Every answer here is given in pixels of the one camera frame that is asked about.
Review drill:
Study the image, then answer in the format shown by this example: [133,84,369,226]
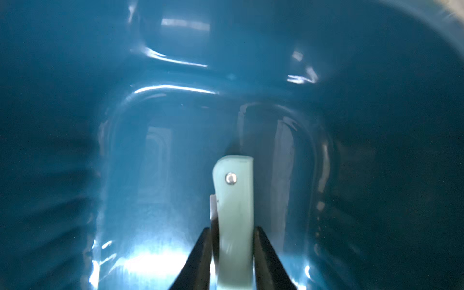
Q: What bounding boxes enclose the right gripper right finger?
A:
[253,227,297,290]

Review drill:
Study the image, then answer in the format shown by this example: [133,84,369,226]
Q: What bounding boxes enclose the right teal storage box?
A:
[1,1,464,290]

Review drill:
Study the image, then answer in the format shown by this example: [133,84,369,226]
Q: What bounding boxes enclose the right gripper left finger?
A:
[169,227,212,290]

